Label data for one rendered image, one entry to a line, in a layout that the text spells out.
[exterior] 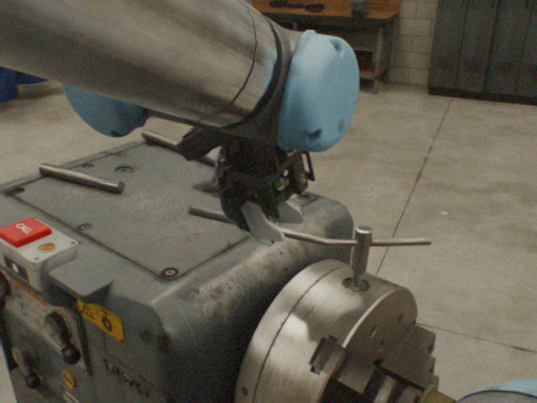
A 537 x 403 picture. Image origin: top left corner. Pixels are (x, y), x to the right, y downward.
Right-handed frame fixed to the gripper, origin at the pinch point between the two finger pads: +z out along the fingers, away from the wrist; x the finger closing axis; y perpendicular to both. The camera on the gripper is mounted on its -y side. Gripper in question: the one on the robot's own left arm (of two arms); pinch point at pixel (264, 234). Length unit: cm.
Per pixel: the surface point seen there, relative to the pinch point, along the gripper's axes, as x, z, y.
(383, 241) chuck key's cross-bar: 11.1, 7.0, 10.1
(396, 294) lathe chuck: 9.6, 15.4, 12.4
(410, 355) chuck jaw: 7.6, 26.2, 15.1
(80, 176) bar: 0.5, 6.0, -47.3
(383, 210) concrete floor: 201, 210, -114
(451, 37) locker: 516, 246, -206
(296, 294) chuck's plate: 0.2, 10.9, 2.5
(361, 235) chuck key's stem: 9.0, 4.8, 8.2
